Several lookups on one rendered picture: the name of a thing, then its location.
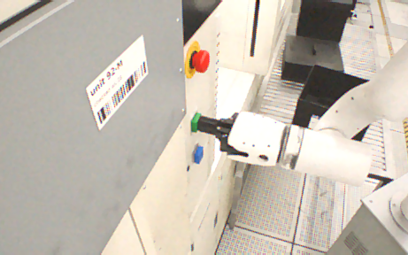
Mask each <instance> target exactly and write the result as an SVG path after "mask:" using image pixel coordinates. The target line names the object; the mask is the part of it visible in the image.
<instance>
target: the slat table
mask: <svg viewBox="0 0 408 255"><path fill-rule="evenodd" d="M297 17H298V14H295V13H290V12H288V14H287V18H286V20H285V21H284V25H283V28H282V30H281V34H280V37H279V38H278V41H277V44H276V47H275V48H274V51H273V61H272V64H271V65H270V70H269V72H268V74H267V76H265V78H264V79H263V81H262V83H261V85H260V90H259V91H258V95H257V96H256V99H255V104H254V105H253V107H252V110H251V111H250V112H252V113H256V114H258V115H262V116H264V117H267V118H271V119H274V120H277V121H279V122H282V123H283V124H285V125H286V126H288V129H290V125H289V124H291V122H292V120H293V116H289V115H294V114H295V109H296V108H295V107H296V104H294V103H296V102H297V99H298V96H299V94H300V93H298V92H301V91H302V89H303V86H302V85H304V83H302V82H295V81H289V82H287V81H284V80H283V79H282V78H281V63H282V54H283V49H284V46H285V42H286V39H287V38H286V35H296V34H295V32H296V25H297V23H296V22H297ZM292 20H293V21H292ZM291 24H292V25H291ZM348 29H349V30H348ZM346 33H347V34H346ZM343 36H344V37H343ZM343 36H342V40H341V41H340V43H339V44H340V49H341V54H342V59H343V63H345V64H343V65H344V67H343V68H344V72H347V73H348V74H350V75H355V76H358V77H361V78H364V79H367V80H371V79H370V78H373V77H374V76H375V75H377V73H378V72H379V71H380V70H381V61H380V55H379V49H378V44H377V39H376V35H375V31H374V29H372V28H369V27H360V26H354V25H350V24H345V29H344V31H343ZM356 37H357V38H356ZM360 38H361V39H360ZM360 40H361V41H360ZM344 41H345V42H344ZM365 41H366V42H365ZM361 44H362V45H361ZM343 45H344V46H343ZM347 46H349V47H347ZM342 47H343V48H342ZM346 48H348V49H346ZM360 49H361V50H360ZM369 49H370V50H369ZM344 52H345V53H344ZM348 53H350V54H348ZM358 53H359V54H358ZM356 55H357V56H356ZM369 56H371V57H369ZM278 60H280V61H278ZM346 60H348V61H346ZM356 60H358V61H356ZM350 61H351V62H350ZM371 61H372V62H371ZM278 63H279V64H278ZM367 63H370V64H367ZM347 64H348V65H347ZM372 64H373V65H372ZM351 65H352V66H351ZM365 65H367V66H365ZM277 66H278V67H277ZM348 66H349V67H348ZM362 67H364V68H362ZM274 68H275V69H274ZM367 68H368V69H367ZM276 69H278V70H276ZM360 69H361V70H360ZM370 69H372V70H370ZM363 70H365V71H363ZM367 71H368V72H367ZM273 72H274V73H273ZM371 72H372V73H371ZM367 73H369V74H367ZM371 74H372V75H371ZM275 75H276V76H275ZM359 75H361V76H359ZM364 76H365V77H364ZM366 77H369V78H366ZM273 79H275V80H273ZM270 81H272V82H270ZM273 82H275V83H273ZM291 82H292V83H291ZM279 83H280V84H279ZM281 84H283V85H281ZM297 84H301V85H297ZM270 85H273V86H270ZM284 85H288V86H291V87H288V86H284ZM278 87H280V88H278ZM282 88H284V89H282ZM299 88H300V89H299ZM271 89H272V90H271ZM289 89H290V90H289ZM278 91H280V92H278ZM296 91H298V92H296ZM266 92H270V93H272V94H270V93H266ZM284 92H285V93H284ZM294 94H295V95H298V96H295V95H294ZM277 95H281V96H284V97H281V96H277ZM265 96H266V97H265ZM276 98H279V99H276ZM293 98H294V99H293ZM263 99H265V100H267V101H269V102H267V101H265V100H263ZM280 99H283V100H287V101H288V102H287V101H283V100H280ZM272 102H274V103H272ZM292 102H294V103H292ZM275 103H279V104H275ZM265 104H267V105H265ZM284 104H285V105H284ZM271 105H273V106H276V107H280V108H283V109H285V110H282V109H279V108H276V107H272V106H271ZM291 105H292V106H295V107H291ZM260 108H264V109H266V110H263V109H260ZM269 110H271V111H269ZM274 111H277V112H274ZM290 111H293V112H290ZM260 112H263V113H264V114H263V113H260ZM279 112H284V114H283V113H279ZM267 114H271V115H273V116H270V115H267ZM274 116H277V117H280V118H276V117H274ZM288 119H291V120H288ZM375 122H378V123H380V124H378V123H374V122H373V123H371V125H373V126H376V127H372V126H369V128H368V129H369V130H366V133H367V134H368V135H364V138H366V139H370V140H366V139H363V140H362V143H368V144H373V145H376V146H380V147H381V148H378V147H374V146H372V145H370V146H371V148H372V150H375V151H379V153H378V152H374V151H372V155H374V156H376V157H378V158H375V157H372V161H375V162H371V166H373V167H375V166H376V167H379V168H381V169H383V170H379V169H376V168H373V167H370V170H369V173H368V175H367V177H368V178H371V179H374V180H379V181H380V182H379V183H377V185H376V188H375V189H373V192H375V191H376V190H377V189H379V188H381V187H383V186H385V185H387V184H388V183H390V182H392V181H394V175H393V170H394V168H393V164H392V151H391V146H390V134H389V121H388V120H384V119H382V120H376V121H375ZM371 130H375V131H378V132H380V133H377V132H374V131H371ZM373 135H377V136H380V137H381V138H379V137H376V136H373ZM371 139H373V140H375V141H372V140H371ZM376 141H378V142H380V143H378V142H376ZM381 152H382V153H381ZM380 157H382V158H380ZM376 162H381V163H382V164H379V163H376ZM251 165H252V164H249V163H248V166H247V169H246V172H245V174H244V176H243V171H244V166H245V162H242V161H238V160H237V166H236V170H240V171H242V175H241V177H238V176H236V172H235V185H234V196H233V203H232V210H231V217H230V222H229V227H230V229H231V230H233V229H234V227H235V222H236V217H237V212H238V206H239V200H240V197H241V195H242V191H243V188H244V185H245V183H246V181H247V176H248V173H249V171H250V167H251ZM373 192H372V193H373ZM348 196H349V185H347V184H344V191H343V214H342V231H343V229H344V228H346V224H347V204H348Z"/></svg>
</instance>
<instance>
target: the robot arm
mask: <svg viewBox="0 0 408 255"><path fill-rule="evenodd" d="M407 117H408V41H407V42H406V43H405V44H404V46H403V47H402V48H401V49H400V50H399V51H398V53H397V54H396V55H395V56H394V57H393V58H392V59H391V60H390V61H389V62H388V63H387V64H386V65H385V66H384V67H383V68H382V69H381V70H380V71H379V72H378V73H377V75H375V76H374V77H373V78H372V79H371V80H370V81H369V82H366V83H364V84H361V85H360V86H357V87H356V88H354V89H351V90H350V91H348V92H347V93H346V94H344V95H343V96H342V97H341V98H339V99H338V100H337V101H336V103H334V104H333V106H332V107H331V108H329V110H328V111H327V112H326V113H325V114H324V115H323V116H322V118H321V119H319V120H318V123H317V124H316V125H315V126H314V127H313V130H311V129H308V128H304V127H299V126H296V125H292V124H291V126H290V130H288V126H286V125H285V124H283V123H280V122H279V121H277V120H274V119H271V118H267V117H264V116H262V115H258V114H256V113H252V112H241V113H239V112H235V113H234V114H233V115H232V116H231V117H229V118H226V119H225V118H221V119H219V120H217V119H214V118H211V117H205V116H200V119H199V120H198V131H200V132H204V133H207V134H209V135H215V138H217V139H218V140H219V141H220V146H219V151H221V152H226V153H227V157H228V158H230V159H235V160H238V161H242V162H245V163H249V164H253V165H264V166H275V163H279V161H282V162H281V167H284V168H286V169H293V170H295V171H298V172H300V173H307V174H310V175H314V176H318V177H322V178H324V179H329V180H332V181H335V182H342V183H344V184H347V185H352V186H355V187H359V186H360V185H362V184H363V182H364V181H365V180H366V177H367V175H368V173H369V170H370V167H371V160H372V148H371V146H370V145H369V144H367V143H362V142H360V141H356V140H351V138H352V137H353V136H354V135H356V134H357V133H358V132H359V131H360V130H362V129H364V128H365V127H366V126H367V125H369V124H371V123H373V122H375V121H376V120H382V119H384V120H389V121H401V120H404V119H405V118H407ZM389 208H390V212H391V215H392V217H393V219H394V221H395V222H396V224H397V225H398V226H399V227H400V228H401V229H402V230H404V231H405V232H406V233H408V189H402V190H399V191H397V192H396V193H395V194H394V195H393V196H392V198H391V199H390V200H389Z"/></svg>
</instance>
